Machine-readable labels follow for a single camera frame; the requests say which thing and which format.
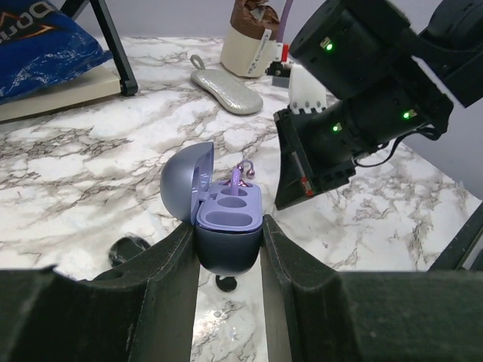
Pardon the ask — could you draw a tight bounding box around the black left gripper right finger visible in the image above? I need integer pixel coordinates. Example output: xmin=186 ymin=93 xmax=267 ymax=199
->
xmin=261 ymin=216 xmax=482 ymax=361

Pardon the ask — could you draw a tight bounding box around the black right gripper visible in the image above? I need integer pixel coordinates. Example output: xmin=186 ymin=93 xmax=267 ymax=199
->
xmin=274 ymin=101 xmax=377 ymax=210

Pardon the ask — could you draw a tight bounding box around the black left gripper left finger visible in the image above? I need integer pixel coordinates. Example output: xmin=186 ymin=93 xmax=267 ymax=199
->
xmin=1 ymin=224 xmax=199 ymax=361

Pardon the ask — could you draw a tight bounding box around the lavender earbud charging case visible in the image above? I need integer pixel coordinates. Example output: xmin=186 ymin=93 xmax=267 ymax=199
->
xmin=160 ymin=143 xmax=263 ymax=277

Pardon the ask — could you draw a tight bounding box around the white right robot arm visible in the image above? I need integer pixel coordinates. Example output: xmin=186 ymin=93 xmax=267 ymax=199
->
xmin=275 ymin=1 xmax=482 ymax=210

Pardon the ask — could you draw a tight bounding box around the black clip earbud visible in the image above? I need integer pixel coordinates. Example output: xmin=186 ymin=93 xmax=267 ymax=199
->
xmin=215 ymin=275 xmax=238 ymax=293

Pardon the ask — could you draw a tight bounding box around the brown paper cup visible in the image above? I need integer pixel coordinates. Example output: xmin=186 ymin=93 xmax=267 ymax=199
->
xmin=220 ymin=1 xmax=280 ymax=78

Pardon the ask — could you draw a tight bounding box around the beige tiered shelf rack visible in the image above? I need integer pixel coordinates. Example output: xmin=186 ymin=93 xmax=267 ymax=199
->
xmin=1 ymin=1 xmax=138 ymax=121

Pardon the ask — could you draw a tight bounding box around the blue doritos bag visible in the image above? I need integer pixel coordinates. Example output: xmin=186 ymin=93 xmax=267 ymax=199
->
xmin=1 ymin=1 xmax=112 ymax=104

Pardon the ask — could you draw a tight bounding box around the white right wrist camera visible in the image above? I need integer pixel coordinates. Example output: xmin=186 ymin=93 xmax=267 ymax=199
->
xmin=288 ymin=63 xmax=327 ymax=115

